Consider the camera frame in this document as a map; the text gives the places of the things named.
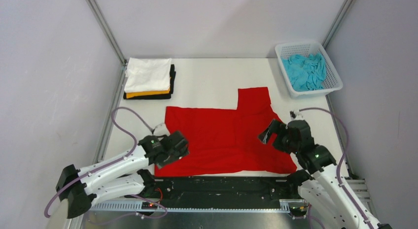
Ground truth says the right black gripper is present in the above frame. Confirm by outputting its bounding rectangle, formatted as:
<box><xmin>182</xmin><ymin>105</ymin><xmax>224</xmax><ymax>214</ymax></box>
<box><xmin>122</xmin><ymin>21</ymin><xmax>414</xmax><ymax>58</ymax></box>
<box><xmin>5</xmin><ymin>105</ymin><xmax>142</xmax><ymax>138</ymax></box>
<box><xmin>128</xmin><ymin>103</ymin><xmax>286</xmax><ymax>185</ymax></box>
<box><xmin>257</xmin><ymin>118</ymin><xmax>299</xmax><ymax>155</ymax></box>

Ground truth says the red t shirt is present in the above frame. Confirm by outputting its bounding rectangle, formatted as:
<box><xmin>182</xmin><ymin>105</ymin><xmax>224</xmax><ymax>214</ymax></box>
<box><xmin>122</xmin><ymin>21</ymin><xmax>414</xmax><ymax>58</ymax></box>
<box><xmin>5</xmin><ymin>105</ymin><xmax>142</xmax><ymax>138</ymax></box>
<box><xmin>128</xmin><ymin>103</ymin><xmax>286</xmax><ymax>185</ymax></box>
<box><xmin>154</xmin><ymin>87</ymin><xmax>297</xmax><ymax>177</ymax></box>

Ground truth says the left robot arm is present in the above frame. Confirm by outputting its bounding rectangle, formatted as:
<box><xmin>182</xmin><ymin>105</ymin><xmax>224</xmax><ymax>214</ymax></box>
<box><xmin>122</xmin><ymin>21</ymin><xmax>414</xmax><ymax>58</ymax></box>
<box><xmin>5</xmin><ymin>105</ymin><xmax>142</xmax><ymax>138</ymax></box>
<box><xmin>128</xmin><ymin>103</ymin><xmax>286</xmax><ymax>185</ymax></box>
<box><xmin>56</xmin><ymin>131</ymin><xmax>189</xmax><ymax>219</ymax></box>

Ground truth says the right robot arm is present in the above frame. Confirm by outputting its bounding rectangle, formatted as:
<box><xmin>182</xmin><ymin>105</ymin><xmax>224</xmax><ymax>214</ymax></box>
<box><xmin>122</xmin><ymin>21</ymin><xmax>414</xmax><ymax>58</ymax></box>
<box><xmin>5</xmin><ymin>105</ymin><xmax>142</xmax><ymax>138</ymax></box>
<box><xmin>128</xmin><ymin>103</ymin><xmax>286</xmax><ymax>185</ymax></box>
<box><xmin>258</xmin><ymin>120</ymin><xmax>391</xmax><ymax>229</ymax></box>

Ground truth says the left controller board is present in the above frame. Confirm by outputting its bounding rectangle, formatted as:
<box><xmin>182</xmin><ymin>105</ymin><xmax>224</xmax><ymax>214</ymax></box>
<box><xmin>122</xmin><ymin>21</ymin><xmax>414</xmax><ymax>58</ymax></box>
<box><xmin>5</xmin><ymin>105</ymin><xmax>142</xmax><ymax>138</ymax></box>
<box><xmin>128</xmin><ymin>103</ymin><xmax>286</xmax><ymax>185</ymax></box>
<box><xmin>141</xmin><ymin>201</ymin><xmax>159</xmax><ymax>210</ymax></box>

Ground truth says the controller board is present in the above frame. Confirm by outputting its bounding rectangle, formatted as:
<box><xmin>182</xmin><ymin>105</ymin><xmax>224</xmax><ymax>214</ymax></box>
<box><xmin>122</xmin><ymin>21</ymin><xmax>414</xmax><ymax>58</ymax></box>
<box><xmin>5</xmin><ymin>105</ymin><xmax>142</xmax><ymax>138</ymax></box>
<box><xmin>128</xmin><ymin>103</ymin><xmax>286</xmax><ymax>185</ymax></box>
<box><xmin>141</xmin><ymin>201</ymin><xmax>159</xmax><ymax>210</ymax></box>
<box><xmin>289</xmin><ymin>206</ymin><xmax>309</xmax><ymax>219</ymax></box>

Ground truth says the yellow folded t shirt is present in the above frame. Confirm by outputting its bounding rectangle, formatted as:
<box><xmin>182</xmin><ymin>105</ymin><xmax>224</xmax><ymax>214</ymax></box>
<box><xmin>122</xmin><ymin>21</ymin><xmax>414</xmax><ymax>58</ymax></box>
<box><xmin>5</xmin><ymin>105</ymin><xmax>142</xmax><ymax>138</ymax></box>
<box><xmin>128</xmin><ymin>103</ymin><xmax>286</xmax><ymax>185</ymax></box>
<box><xmin>126</xmin><ymin>78</ymin><xmax>172</xmax><ymax>99</ymax></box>

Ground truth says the blue t shirt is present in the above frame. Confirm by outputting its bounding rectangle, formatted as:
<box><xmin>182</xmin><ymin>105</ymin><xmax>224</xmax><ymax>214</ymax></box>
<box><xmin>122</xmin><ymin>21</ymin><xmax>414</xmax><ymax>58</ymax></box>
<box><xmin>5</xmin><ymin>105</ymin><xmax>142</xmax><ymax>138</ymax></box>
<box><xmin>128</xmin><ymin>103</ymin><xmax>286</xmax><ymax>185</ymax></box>
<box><xmin>281</xmin><ymin>53</ymin><xmax>327</xmax><ymax>92</ymax></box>

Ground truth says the white folded t shirt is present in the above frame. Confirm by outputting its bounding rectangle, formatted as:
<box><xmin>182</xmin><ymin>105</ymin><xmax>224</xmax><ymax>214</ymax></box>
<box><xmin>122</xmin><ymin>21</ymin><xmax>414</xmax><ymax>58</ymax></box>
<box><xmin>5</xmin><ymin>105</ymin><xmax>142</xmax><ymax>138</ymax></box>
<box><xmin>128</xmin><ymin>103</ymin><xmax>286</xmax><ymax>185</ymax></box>
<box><xmin>124</xmin><ymin>58</ymin><xmax>172</xmax><ymax>93</ymax></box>

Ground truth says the white plastic basket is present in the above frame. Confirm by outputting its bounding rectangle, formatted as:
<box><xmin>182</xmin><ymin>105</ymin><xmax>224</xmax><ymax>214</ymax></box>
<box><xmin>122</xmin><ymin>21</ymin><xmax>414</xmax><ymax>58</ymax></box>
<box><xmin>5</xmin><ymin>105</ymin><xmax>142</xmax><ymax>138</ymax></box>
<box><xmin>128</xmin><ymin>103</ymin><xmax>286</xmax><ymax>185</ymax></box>
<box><xmin>275</xmin><ymin>41</ymin><xmax>343</xmax><ymax>98</ymax></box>

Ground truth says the right controller board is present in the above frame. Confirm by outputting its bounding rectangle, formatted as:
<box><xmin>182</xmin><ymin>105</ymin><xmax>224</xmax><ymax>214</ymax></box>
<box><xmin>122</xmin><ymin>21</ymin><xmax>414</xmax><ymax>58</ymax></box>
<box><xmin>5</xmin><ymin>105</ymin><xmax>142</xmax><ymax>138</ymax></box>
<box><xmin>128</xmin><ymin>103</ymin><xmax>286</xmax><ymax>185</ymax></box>
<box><xmin>289</xmin><ymin>206</ymin><xmax>309</xmax><ymax>219</ymax></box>

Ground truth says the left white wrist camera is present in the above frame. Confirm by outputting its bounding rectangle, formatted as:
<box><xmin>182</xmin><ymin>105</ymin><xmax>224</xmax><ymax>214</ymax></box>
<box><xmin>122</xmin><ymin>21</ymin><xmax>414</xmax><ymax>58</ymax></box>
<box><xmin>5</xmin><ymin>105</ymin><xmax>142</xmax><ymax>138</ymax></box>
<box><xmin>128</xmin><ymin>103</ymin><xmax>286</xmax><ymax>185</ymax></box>
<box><xmin>152</xmin><ymin>123</ymin><xmax>170</xmax><ymax>136</ymax></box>

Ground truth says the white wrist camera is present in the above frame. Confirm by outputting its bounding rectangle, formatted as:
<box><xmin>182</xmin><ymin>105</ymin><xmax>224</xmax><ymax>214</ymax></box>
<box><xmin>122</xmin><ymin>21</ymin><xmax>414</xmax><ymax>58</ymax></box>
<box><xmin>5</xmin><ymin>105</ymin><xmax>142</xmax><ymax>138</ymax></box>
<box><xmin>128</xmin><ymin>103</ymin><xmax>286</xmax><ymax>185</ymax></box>
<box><xmin>152</xmin><ymin>123</ymin><xmax>170</xmax><ymax>136</ymax></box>
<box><xmin>290</xmin><ymin>110</ymin><xmax>305</xmax><ymax>121</ymax></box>

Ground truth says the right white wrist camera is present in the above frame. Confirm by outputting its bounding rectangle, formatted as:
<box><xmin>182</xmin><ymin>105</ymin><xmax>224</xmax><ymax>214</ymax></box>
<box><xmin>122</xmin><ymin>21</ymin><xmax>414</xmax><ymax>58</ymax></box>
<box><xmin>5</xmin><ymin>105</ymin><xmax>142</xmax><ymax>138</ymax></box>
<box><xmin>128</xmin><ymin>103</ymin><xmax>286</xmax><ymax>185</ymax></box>
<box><xmin>290</xmin><ymin>110</ymin><xmax>305</xmax><ymax>121</ymax></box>

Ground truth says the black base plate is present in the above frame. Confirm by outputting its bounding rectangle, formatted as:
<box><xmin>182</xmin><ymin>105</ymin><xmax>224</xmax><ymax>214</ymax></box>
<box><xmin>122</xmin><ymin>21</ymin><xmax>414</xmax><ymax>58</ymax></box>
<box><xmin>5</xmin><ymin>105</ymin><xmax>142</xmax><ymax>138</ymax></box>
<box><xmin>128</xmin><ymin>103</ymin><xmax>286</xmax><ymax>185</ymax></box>
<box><xmin>139</xmin><ymin>176</ymin><xmax>303</xmax><ymax>210</ymax></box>

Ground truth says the aluminium frame rail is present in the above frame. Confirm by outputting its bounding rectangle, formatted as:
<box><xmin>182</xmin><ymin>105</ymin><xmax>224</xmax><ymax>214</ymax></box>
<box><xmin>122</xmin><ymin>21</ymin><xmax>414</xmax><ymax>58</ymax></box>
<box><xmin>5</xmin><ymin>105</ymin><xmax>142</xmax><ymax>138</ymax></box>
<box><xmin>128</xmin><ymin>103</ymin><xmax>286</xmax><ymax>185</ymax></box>
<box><xmin>67</xmin><ymin>178</ymin><xmax>383</xmax><ymax>229</ymax></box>

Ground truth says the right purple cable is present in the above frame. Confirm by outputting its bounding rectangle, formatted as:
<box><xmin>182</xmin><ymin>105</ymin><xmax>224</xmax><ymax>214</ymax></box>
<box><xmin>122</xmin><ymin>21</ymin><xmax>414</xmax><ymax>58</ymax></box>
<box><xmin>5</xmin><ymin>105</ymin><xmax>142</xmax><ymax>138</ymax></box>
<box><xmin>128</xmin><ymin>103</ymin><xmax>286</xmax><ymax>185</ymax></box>
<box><xmin>299</xmin><ymin>107</ymin><xmax>376</xmax><ymax>229</ymax></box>

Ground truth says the right corner aluminium post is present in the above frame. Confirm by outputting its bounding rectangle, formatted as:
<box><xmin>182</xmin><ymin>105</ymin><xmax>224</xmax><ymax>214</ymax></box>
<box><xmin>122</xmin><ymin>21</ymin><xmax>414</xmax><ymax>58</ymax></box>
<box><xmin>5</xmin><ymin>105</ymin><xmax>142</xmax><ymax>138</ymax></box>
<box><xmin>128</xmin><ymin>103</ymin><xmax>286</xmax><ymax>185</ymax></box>
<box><xmin>322</xmin><ymin>0</ymin><xmax>356</xmax><ymax>49</ymax></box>

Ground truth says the corner aluminium post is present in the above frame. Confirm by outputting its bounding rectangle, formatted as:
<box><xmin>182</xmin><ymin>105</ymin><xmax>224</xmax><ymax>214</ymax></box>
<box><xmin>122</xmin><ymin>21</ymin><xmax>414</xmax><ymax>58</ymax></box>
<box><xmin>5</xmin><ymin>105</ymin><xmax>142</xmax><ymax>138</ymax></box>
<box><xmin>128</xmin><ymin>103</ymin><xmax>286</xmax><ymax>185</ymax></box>
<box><xmin>322</xmin><ymin>0</ymin><xmax>356</xmax><ymax>49</ymax></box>
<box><xmin>81</xmin><ymin>0</ymin><xmax>127</xmax><ymax>66</ymax></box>

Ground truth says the left corner aluminium post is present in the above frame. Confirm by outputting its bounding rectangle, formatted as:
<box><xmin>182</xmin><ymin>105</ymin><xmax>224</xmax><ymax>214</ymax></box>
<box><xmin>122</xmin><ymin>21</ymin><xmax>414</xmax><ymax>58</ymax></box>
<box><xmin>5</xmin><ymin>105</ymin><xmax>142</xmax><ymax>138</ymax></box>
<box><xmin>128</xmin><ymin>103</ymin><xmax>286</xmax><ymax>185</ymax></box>
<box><xmin>81</xmin><ymin>0</ymin><xmax>127</xmax><ymax>66</ymax></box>

